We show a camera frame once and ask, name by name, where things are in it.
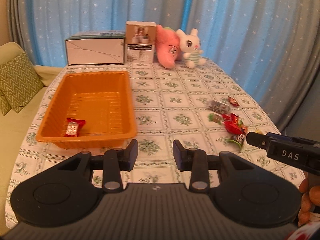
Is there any colourful nut snack packet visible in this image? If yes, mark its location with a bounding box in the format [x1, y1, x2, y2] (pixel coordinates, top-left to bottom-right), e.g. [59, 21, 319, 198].
[238, 119, 248, 134]

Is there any dark chocolate bar packet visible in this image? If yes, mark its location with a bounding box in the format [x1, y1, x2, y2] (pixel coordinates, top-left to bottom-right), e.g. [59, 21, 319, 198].
[227, 134, 246, 150]

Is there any large red snack packet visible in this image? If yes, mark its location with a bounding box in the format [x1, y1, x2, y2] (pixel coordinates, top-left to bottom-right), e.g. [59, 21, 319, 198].
[224, 121, 246, 135]

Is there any small red candy packet two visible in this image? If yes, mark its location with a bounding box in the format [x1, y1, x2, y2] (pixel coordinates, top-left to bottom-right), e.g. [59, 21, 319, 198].
[231, 113, 241, 125]

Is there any small red candy packet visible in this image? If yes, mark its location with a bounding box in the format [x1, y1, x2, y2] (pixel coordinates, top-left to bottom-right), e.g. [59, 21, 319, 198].
[222, 114, 231, 121]

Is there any small dark red candy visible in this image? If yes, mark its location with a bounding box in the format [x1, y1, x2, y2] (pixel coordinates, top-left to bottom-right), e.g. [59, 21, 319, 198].
[228, 96, 240, 107]

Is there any green brown candy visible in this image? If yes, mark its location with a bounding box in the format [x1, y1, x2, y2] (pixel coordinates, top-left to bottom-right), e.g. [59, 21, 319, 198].
[208, 113, 223, 125]

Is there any red jujube candy packet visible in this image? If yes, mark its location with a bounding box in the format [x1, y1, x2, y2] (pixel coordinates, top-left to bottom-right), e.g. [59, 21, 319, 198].
[64, 118, 86, 137]

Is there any right hand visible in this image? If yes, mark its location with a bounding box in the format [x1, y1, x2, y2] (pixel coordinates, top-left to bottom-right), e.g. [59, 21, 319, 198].
[298, 171, 320, 226]

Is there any floral checked tablecloth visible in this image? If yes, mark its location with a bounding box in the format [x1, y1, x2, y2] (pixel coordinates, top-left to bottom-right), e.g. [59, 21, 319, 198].
[5, 61, 304, 228]

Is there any orange plastic tray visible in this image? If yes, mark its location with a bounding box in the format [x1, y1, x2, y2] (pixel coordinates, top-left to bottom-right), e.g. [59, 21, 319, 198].
[36, 71, 137, 149]

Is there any light green sofa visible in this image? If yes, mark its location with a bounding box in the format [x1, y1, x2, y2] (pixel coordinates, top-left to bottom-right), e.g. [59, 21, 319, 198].
[0, 42, 65, 230]

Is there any blue star curtain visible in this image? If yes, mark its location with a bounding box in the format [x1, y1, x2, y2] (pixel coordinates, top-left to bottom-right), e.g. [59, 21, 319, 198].
[7, 0, 319, 129]

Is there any white flat cardboard box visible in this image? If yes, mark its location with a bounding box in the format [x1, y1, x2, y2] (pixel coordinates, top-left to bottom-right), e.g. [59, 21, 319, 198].
[65, 30, 125, 65]

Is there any white bunny plush toy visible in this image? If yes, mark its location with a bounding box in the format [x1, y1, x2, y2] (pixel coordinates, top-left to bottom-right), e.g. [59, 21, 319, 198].
[176, 28, 206, 68]

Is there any pink star plush toy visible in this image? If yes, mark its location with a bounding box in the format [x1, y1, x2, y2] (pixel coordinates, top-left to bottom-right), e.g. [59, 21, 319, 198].
[155, 24, 182, 69]

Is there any green zigzag cushion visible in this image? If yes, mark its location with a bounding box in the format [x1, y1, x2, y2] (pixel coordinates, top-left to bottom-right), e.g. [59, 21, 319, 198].
[0, 90, 12, 115]
[1, 51, 44, 113]

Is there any beige product box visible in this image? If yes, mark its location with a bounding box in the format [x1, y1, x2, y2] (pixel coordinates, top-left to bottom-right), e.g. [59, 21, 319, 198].
[124, 21, 156, 63]

